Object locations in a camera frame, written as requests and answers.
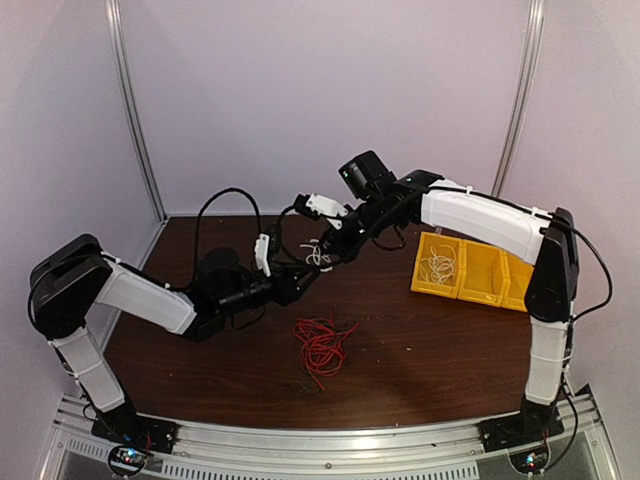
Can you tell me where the right controller board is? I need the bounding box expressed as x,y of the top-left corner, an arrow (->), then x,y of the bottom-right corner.
509,446 -> 550,475

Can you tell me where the yellow bin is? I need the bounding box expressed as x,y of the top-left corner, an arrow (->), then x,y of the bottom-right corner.
458,240 -> 507,307
502,252 -> 534,312
411,232 -> 465,299

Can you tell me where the black camera cable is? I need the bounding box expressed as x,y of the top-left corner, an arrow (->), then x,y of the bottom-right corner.
192,187 -> 264,281
274,204 -> 321,266

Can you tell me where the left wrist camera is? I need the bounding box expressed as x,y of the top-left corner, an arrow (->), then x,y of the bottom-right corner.
254,225 -> 280,277

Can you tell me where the black left camera cable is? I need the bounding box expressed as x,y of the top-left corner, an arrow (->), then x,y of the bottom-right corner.
192,187 -> 264,281

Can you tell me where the left controller board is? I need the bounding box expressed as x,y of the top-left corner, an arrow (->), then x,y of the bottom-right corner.
107,445 -> 150,476

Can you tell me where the black right camera cable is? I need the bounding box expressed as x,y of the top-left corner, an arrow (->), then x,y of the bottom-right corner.
274,204 -> 321,266

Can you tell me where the aluminium frame post right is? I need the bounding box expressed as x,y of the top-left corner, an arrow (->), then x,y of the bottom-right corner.
491,0 -> 546,197

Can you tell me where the red cable bundle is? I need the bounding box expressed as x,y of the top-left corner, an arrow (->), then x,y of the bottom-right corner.
292,314 -> 360,394

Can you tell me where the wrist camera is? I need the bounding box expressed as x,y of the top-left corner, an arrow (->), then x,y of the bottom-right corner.
254,225 -> 280,277
293,193 -> 349,220

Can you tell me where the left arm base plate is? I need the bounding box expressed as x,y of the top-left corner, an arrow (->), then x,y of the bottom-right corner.
91,408 -> 178,454

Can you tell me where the aluminium frame post left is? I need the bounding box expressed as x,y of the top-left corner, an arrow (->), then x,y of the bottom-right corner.
105,0 -> 168,223

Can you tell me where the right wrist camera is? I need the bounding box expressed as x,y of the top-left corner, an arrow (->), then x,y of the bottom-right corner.
293,193 -> 349,220

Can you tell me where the white cable bundle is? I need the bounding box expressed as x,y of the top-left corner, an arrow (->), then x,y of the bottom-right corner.
298,239 -> 334,274

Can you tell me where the aluminium front rail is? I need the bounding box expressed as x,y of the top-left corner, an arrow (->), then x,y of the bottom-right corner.
44,392 -> 619,480

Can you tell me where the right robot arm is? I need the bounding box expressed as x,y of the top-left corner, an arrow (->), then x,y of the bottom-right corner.
303,151 -> 585,442

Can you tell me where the aluminium frame post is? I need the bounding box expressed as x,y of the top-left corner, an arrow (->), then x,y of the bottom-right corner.
491,0 -> 546,197
105,0 -> 168,223

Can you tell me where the controller board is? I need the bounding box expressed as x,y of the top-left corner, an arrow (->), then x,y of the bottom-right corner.
107,445 -> 150,476
509,446 -> 550,475

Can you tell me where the yellow bin left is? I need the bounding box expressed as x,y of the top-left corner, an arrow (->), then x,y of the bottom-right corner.
411,232 -> 465,299

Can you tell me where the yellow bin right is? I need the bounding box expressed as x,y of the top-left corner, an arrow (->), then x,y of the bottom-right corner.
502,252 -> 534,312

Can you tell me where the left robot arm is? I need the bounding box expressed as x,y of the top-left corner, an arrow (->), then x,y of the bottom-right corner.
28,234 -> 320,444

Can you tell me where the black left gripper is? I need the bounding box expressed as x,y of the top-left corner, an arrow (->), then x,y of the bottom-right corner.
217,259 -> 320,317

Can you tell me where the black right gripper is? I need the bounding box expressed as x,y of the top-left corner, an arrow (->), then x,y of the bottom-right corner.
316,194 -> 399,263

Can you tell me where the yellow bin middle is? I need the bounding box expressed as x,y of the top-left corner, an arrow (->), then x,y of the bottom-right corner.
458,240 -> 507,307

